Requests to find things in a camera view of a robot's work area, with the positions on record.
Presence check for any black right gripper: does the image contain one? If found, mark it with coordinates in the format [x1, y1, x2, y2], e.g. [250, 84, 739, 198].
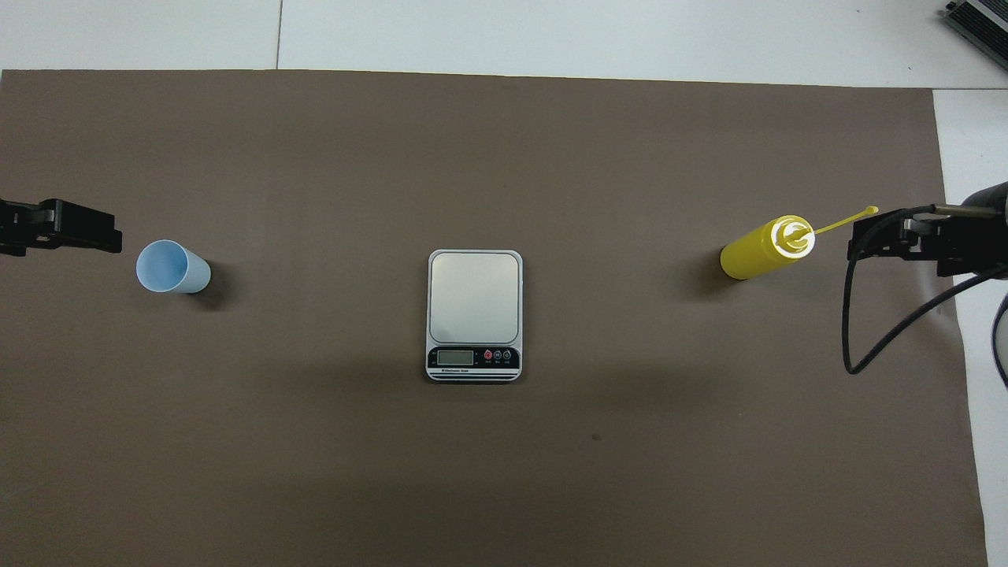
[847, 181, 1008, 278]

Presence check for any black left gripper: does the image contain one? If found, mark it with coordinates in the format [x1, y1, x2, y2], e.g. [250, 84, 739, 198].
[0, 198, 123, 257]

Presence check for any light blue plastic cup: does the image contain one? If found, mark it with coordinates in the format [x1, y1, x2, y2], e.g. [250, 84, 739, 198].
[136, 239, 212, 295]

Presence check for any yellow squeeze seasoning bottle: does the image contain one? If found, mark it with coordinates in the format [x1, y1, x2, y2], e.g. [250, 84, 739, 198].
[720, 206, 880, 281]

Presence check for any silver digital kitchen scale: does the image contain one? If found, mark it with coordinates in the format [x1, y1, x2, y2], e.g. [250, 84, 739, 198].
[426, 249, 524, 384]

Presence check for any grey finned metal device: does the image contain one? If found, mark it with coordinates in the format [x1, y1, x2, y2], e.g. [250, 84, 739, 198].
[943, 0, 1008, 53]

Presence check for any brown table mat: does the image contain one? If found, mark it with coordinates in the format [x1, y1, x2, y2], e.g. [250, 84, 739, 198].
[0, 69, 989, 567]

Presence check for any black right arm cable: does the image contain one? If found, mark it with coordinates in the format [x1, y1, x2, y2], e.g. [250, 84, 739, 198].
[841, 203, 1008, 388]

